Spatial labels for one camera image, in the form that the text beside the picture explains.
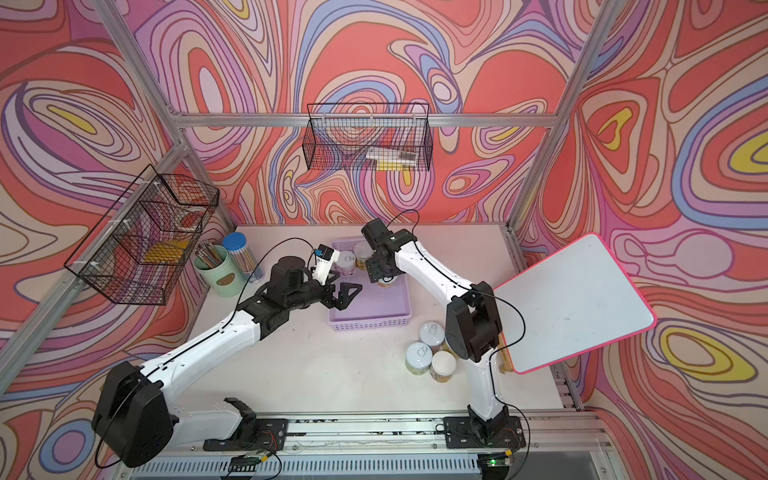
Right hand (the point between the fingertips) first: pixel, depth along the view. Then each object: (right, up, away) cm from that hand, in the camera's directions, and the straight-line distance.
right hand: (389, 277), depth 90 cm
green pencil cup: (-52, -1, +3) cm, 52 cm away
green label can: (+8, -22, -8) cm, 25 cm away
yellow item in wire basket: (-55, +8, -19) cm, 58 cm away
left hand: (-10, 0, -12) cm, 16 cm away
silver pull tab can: (+13, -17, -4) cm, 22 cm away
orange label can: (0, -2, +1) cm, 2 cm away
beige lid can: (+14, -23, -12) cm, 29 cm away
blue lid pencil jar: (-46, +9, -1) cm, 47 cm away
